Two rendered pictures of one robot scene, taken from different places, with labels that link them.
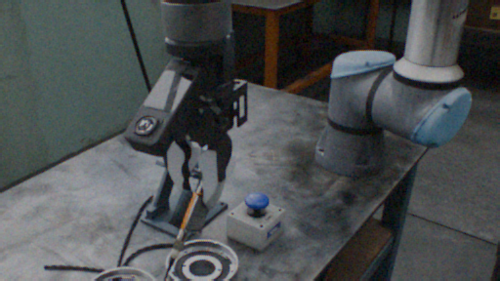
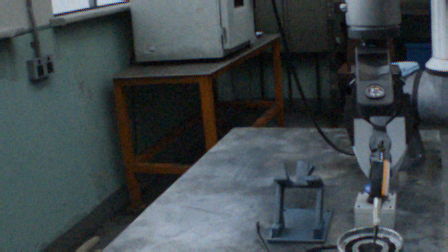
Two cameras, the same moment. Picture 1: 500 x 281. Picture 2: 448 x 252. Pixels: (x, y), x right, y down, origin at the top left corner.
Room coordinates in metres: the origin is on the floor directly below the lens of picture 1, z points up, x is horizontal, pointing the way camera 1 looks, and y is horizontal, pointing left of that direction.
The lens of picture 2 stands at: (-0.06, 0.44, 1.25)
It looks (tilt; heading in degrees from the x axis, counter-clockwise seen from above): 19 degrees down; 333
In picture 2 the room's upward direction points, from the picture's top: 4 degrees counter-clockwise
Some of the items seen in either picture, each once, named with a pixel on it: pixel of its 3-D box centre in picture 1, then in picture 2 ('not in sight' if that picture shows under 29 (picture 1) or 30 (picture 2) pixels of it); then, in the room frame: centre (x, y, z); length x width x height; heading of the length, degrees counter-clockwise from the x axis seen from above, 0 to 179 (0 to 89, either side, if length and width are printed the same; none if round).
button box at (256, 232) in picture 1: (258, 220); (376, 209); (0.68, -0.11, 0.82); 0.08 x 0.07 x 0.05; 138
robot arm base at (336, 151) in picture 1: (354, 138); (394, 139); (0.92, -0.35, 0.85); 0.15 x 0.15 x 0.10
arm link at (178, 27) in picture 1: (194, 19); (370, 12); (0.55, -0.01, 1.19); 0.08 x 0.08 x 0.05
